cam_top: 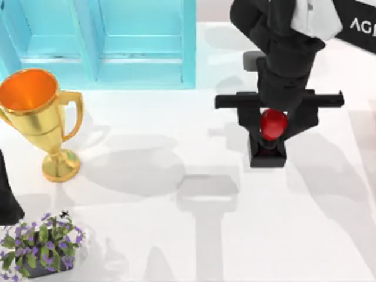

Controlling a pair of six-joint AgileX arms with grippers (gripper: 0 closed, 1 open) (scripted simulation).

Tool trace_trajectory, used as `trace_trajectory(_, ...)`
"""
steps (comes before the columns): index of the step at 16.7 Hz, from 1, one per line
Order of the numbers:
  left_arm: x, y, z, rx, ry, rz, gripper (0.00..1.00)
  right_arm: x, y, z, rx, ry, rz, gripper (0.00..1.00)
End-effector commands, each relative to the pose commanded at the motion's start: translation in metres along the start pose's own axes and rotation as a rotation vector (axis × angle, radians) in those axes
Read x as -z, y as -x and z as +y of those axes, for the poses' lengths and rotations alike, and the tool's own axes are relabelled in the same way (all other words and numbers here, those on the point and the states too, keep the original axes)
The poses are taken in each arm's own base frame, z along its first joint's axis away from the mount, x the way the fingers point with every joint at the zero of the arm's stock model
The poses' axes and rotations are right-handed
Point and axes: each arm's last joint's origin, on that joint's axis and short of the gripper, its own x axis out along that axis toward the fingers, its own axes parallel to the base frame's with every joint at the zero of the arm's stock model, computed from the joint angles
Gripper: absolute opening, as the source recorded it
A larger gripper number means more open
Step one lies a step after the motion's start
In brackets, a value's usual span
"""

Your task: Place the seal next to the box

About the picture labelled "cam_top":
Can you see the grey rounded box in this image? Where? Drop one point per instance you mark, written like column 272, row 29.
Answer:
column 250, row 60

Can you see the gold trophy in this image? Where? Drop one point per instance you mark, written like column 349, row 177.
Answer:
column 35, row 117

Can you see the light blue rack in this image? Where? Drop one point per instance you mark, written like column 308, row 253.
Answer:
column 141, row 38

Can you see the potted plant with purple flowers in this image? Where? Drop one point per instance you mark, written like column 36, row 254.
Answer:
column 44, row 249

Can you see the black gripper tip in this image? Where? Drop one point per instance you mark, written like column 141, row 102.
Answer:
column 7, row 199

